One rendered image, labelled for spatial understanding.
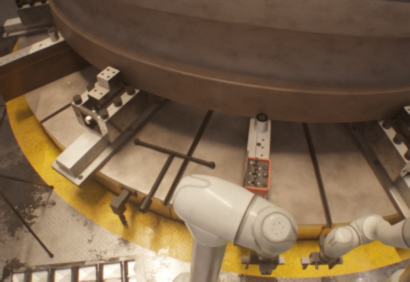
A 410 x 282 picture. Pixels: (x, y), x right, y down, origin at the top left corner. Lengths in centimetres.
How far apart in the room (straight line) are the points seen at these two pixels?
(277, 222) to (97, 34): 206
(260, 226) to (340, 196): 169
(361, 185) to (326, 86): 82
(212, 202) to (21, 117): 301
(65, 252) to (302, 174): 179
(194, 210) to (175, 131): 180
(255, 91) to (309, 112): 38
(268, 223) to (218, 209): 12
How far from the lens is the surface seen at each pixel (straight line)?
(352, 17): 178
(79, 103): 240
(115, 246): 247
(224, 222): 78
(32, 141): 331
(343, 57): 208
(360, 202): 243
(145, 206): 216
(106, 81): 229
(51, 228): 270
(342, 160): 259
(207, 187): 80
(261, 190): 169
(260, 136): 205
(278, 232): 74
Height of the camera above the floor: 223
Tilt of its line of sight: 48 degrees down
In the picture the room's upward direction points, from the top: straight up
